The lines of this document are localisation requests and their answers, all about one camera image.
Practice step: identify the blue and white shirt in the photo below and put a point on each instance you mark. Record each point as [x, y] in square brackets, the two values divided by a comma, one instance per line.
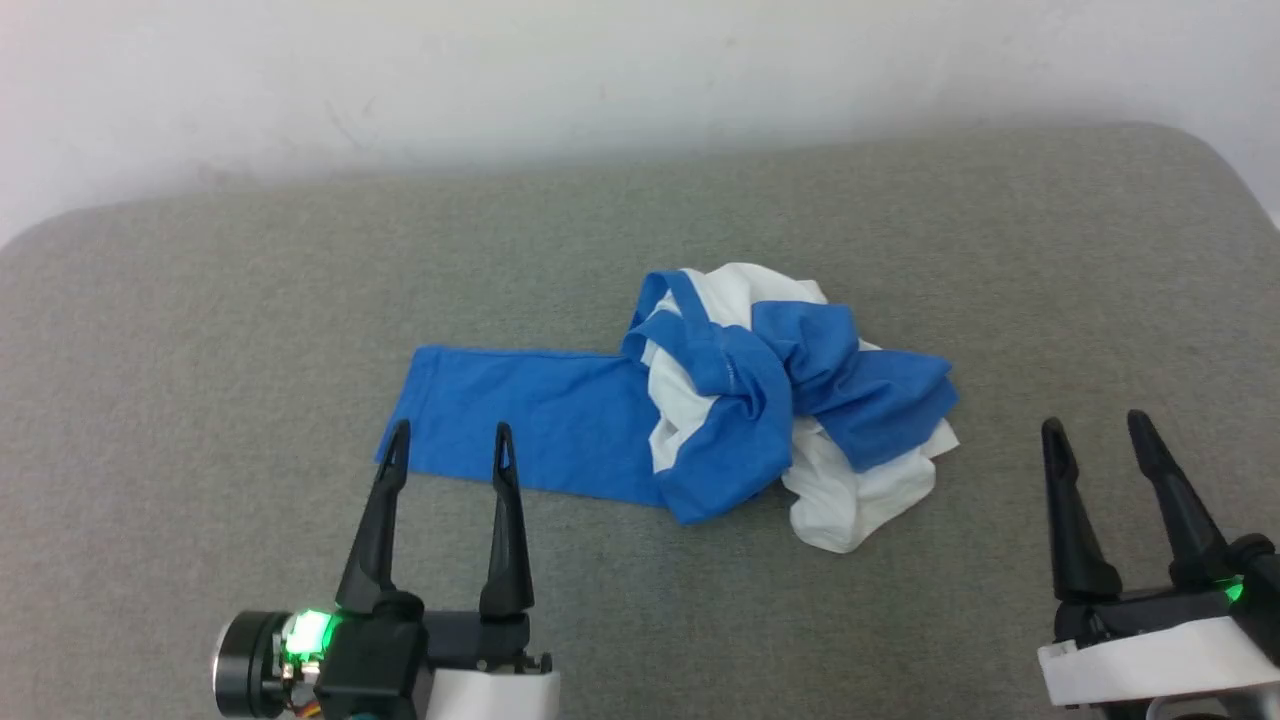
[540, 420]

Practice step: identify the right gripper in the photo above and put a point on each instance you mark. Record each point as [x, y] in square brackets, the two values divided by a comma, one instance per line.
[1180, 650]

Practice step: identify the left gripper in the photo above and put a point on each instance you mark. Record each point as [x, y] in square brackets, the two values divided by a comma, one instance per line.
[370, 660]

